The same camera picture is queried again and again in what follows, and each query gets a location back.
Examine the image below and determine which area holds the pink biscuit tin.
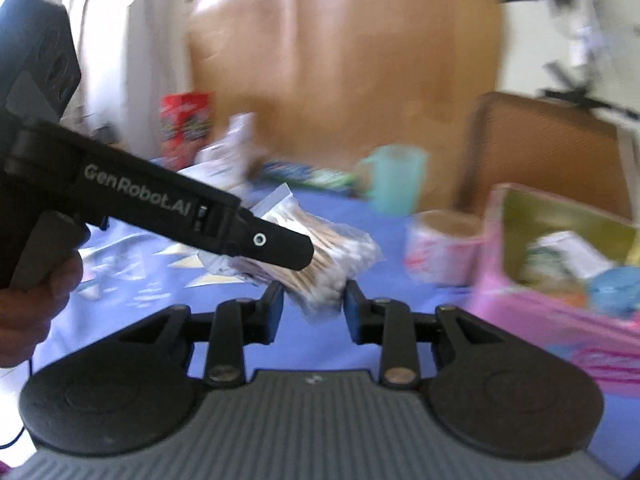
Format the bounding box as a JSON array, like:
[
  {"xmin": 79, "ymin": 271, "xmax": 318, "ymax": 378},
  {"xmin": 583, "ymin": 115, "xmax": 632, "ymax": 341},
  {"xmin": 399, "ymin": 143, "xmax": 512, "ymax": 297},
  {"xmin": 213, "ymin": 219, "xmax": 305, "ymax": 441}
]
[{"xmin": 467, "ymin": 183, "xmax": 640, "ymax": 401}]

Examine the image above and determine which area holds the blue tablecloth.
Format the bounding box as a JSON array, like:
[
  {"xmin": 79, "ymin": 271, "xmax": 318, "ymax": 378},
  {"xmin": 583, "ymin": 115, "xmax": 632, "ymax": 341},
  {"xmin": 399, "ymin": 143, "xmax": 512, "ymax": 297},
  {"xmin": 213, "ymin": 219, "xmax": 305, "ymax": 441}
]
[{"xmin": 30, "ymin": 180, "xmax": 640, "ymax": 476}]

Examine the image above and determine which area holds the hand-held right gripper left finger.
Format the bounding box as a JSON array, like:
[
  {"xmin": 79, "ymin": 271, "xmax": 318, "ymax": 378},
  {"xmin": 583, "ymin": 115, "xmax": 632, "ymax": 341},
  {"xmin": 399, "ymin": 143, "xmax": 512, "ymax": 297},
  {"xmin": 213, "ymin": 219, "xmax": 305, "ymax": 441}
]
[{"xmin": 120, "ymin": 281, "xmax": 285, "ymax": 386}]

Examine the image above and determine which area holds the clear bag of cotton swabs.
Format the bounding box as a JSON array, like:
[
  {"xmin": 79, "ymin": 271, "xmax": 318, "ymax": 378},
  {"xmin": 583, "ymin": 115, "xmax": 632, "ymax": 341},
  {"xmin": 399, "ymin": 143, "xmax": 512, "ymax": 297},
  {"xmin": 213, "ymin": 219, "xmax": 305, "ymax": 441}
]
[{"xmin": 197, "ymin": 184, "xmax": 386, "ymax": 318}]

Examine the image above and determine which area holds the white knotted plastic bag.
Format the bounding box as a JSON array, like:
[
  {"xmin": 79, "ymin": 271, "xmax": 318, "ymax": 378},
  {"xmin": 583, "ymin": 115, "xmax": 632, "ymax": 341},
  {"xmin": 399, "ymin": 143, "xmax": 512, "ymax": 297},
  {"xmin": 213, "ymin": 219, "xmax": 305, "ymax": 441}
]
[{"xmin": 195, "ymin": 112, "xmax": 262, "ymax": 187}]

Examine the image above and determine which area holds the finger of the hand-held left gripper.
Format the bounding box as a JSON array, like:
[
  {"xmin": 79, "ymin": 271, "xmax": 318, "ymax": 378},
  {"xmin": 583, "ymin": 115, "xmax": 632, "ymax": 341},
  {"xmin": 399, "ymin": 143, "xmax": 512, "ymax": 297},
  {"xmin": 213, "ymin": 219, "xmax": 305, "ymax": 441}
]
[{"xmin": 232, "ymin": 209, "xmax": 315, "ymax": 272}]

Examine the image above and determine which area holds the person's left hand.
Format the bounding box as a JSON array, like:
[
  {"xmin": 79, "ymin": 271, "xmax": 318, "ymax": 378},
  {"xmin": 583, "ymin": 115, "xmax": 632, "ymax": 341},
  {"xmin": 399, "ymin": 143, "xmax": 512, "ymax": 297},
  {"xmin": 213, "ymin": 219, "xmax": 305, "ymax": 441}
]
[{"xmin": 0, "ymin": 252, "xmax": 83, "ymax": 368}]

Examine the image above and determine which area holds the teal plastic mug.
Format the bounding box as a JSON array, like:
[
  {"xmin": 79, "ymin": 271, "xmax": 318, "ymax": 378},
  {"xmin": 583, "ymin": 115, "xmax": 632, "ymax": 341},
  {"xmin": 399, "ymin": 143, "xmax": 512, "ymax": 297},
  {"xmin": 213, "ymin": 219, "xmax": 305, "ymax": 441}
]
[{"xmin": 356, "ymin": 145, "xmax": 430, "ymax": 217}]

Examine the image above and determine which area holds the light blue soft item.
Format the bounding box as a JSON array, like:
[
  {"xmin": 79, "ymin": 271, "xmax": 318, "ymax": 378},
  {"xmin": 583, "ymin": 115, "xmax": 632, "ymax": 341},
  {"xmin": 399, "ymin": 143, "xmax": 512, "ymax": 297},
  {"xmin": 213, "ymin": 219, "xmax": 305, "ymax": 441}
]
[{"xmin": 586, "ymin": 266, "xmax": 640, "ymax": 319}]

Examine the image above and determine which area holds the wood pattern vinyl sheet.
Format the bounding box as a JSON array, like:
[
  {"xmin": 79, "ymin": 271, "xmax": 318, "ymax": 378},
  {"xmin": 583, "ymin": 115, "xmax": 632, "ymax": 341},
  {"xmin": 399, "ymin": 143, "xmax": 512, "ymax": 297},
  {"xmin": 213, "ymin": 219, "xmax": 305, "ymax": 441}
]
[{"xmin": 186, "ymin": 0, "xmax": 507, "ymax": 211}]

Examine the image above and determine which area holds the blue green toothpaste box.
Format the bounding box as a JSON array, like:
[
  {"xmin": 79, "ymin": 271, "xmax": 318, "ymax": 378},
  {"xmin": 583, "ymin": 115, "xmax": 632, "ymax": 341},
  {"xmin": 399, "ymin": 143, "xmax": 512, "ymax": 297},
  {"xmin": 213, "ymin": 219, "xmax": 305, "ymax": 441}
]
[{"xmin": 262, "ymin": 160, "xmax": 362, "ymax": 192}]

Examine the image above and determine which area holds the white round tub red print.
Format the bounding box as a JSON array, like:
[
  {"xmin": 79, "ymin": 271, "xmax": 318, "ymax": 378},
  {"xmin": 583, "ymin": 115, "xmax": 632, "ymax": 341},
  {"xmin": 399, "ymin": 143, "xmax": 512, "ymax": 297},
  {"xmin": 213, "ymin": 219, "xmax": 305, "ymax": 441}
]
[{"xmin": 405, "ymin": 210, "xmax": 484, "ymax": 287}]

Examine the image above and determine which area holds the black tape cross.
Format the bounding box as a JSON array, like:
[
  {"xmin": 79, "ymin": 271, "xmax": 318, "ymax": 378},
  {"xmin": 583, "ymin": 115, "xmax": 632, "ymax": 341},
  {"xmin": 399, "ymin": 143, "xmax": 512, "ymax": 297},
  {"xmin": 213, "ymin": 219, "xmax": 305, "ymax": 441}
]
[{"xmin": 537, "ymin": 60, "xmax": 640, "ymax": 121}]

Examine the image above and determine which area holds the red snack box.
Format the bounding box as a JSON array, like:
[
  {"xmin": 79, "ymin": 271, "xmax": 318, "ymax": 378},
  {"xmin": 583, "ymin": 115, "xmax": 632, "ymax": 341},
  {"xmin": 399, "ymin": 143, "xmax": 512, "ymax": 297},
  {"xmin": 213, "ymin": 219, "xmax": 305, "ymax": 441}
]
[{"xmin": 160, "ymin": 92, "xmax": 214, "ymax": 171}]

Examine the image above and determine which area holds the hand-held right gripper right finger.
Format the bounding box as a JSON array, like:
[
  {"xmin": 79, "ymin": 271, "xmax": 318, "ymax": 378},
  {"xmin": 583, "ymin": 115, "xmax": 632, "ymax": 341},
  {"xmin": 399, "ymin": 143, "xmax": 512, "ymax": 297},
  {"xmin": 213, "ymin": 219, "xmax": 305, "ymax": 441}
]
[{"xmin": 344, "ymin": 280, "xmax": 506, "ymax": 388}]

